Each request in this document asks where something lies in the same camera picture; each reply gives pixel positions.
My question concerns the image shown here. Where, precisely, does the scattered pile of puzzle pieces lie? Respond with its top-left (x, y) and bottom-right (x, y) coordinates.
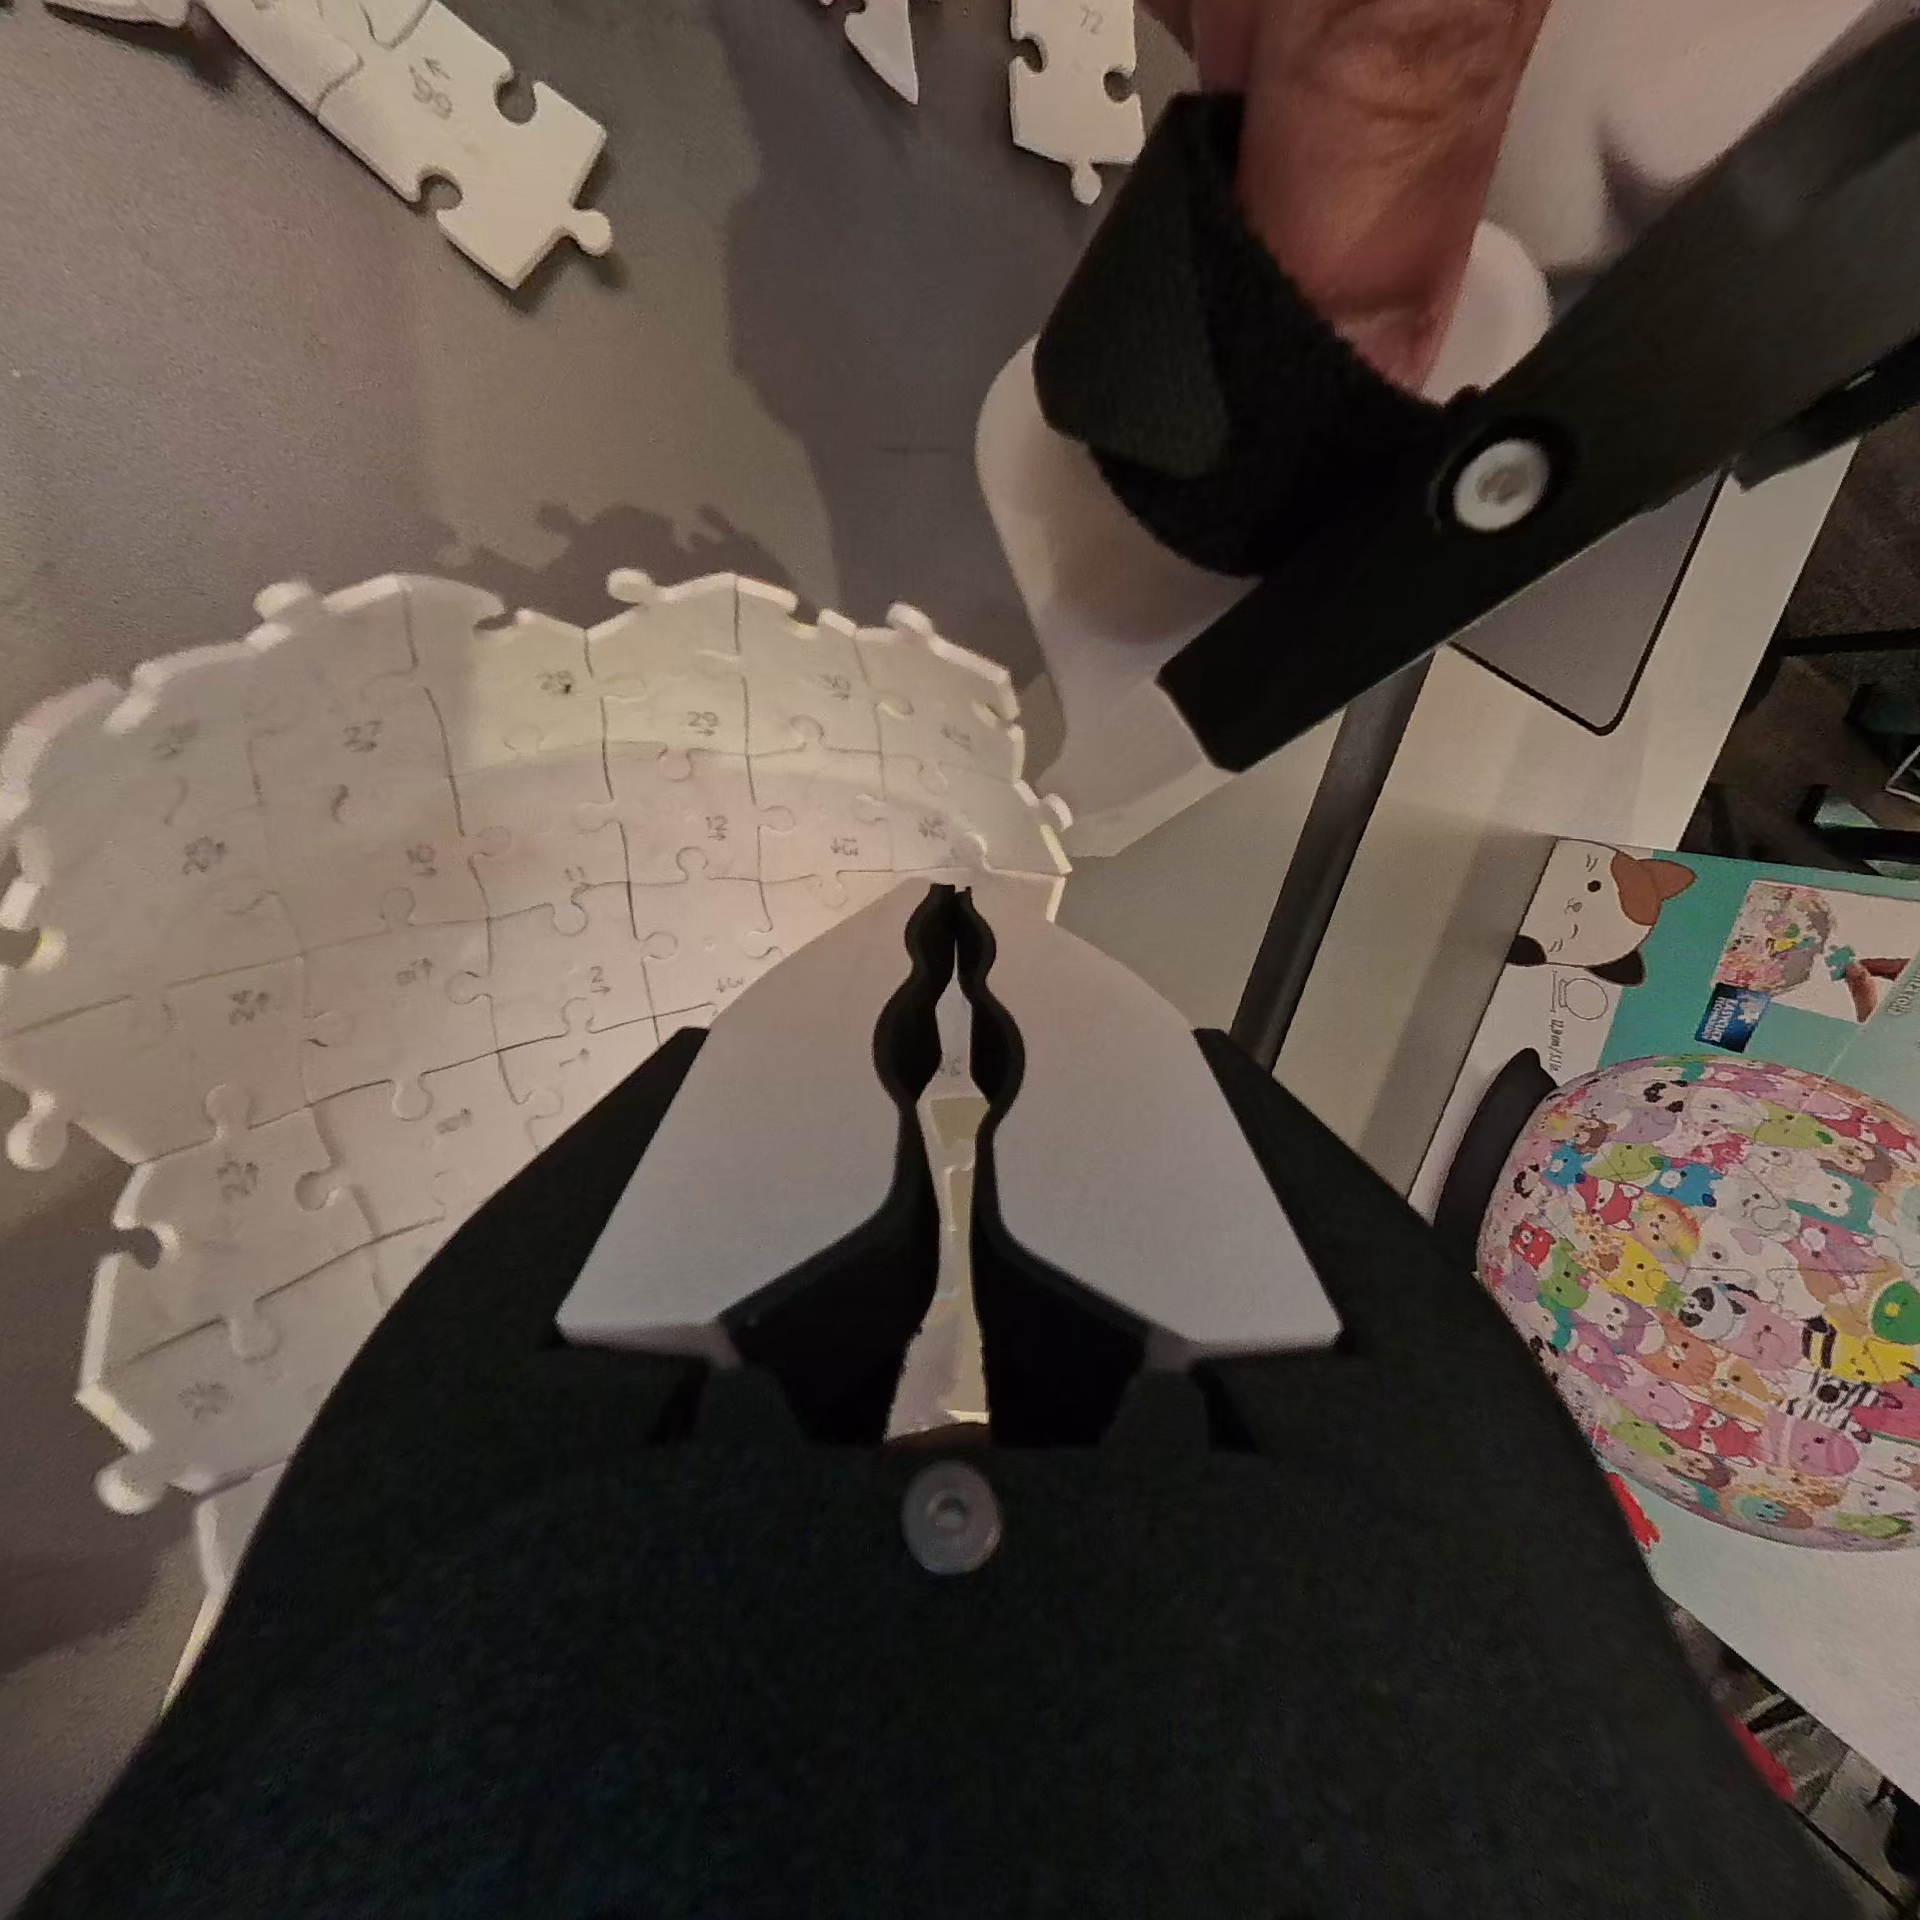
top-left (44, 0), bottom-right (1152, 294)

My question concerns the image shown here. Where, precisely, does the person's left hand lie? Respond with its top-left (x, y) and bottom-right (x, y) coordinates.
top-left (1189, 0), bottom-right (1559, 395)

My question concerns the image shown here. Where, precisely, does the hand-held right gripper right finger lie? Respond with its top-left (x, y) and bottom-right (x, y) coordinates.
top-left (948, 883), bottom-right (1345, 1378)

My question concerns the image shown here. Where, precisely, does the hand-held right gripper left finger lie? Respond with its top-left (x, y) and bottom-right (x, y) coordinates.
top-left (554, 882), bottom-right (959, 1370)

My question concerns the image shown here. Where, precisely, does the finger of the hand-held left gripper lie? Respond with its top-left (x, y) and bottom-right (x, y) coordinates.
top-left (975, 334), bottom-right (1267, 857)

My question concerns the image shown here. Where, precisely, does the white printed instruction leaflet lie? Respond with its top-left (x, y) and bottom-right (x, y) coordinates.
top-left (162, 1484), bottom-right (273, 1711)

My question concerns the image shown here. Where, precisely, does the half-built colourful puzzle ball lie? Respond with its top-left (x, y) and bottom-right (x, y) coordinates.
top-left (0, 570), bottom-right (1079, 1517)

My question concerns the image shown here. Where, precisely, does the printed cardboard puzzle box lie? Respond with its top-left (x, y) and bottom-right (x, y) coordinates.
top-left (1410, 831), bottom-right (1920, 1763)

